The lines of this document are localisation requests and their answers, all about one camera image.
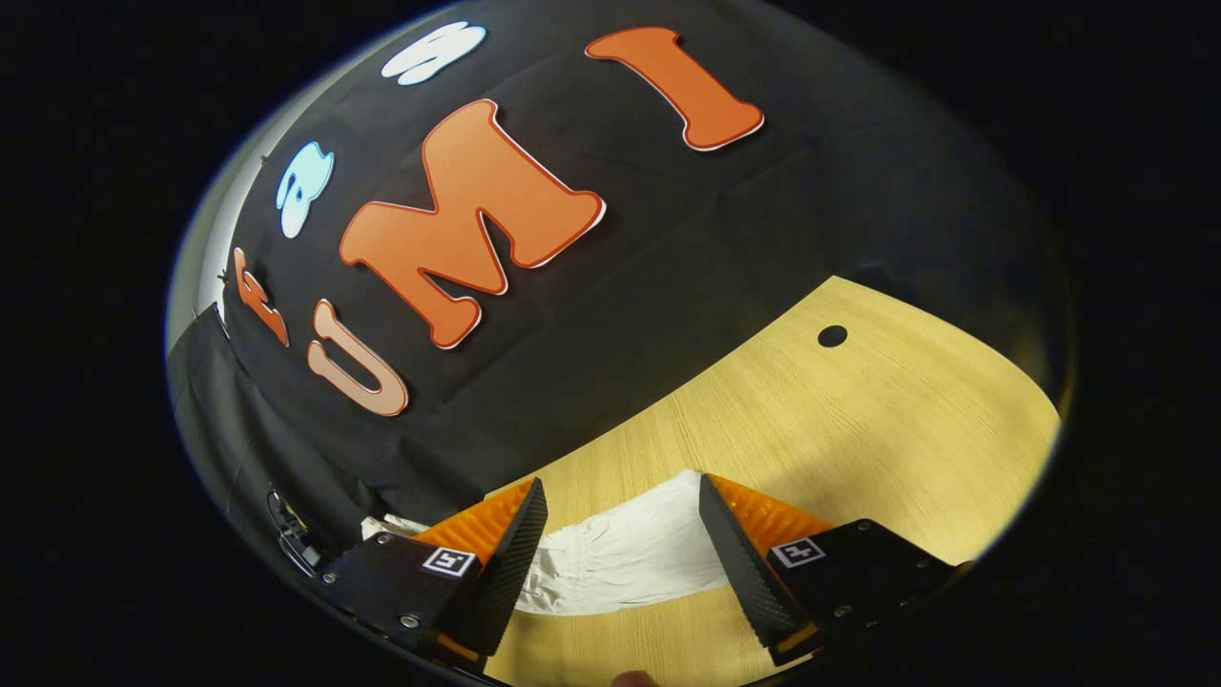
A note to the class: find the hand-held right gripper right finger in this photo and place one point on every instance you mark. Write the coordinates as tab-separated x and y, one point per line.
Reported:
739	572

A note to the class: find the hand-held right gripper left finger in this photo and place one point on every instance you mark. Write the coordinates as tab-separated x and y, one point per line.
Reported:
506	572

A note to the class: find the white jeans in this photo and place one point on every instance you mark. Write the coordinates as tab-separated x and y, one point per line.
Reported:
620	563

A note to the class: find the black side curtain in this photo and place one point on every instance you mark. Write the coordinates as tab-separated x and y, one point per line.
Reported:
238	429

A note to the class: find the black backdrop cloth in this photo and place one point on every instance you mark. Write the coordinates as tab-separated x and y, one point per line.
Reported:
668	267

